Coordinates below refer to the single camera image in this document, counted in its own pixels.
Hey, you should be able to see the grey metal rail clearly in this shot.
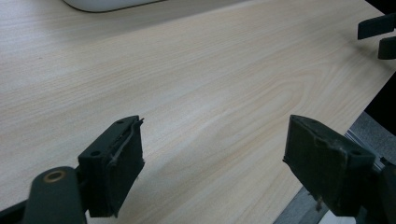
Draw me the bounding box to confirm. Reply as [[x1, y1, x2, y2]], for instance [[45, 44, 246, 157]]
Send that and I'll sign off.
[[345, 130, 389, 171]]

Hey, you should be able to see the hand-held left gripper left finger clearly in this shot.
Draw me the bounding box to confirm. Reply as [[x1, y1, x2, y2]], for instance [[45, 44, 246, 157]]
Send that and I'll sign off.
[[77, 115, 146, 218]]

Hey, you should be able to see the white rounded plastic object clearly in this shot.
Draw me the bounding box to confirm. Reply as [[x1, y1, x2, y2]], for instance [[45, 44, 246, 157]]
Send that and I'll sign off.
[[62, 0, 166, 14]]

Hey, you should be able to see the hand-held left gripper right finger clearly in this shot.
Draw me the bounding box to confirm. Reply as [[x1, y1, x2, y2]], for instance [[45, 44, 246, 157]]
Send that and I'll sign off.
[[282, 114, 377, 217]]

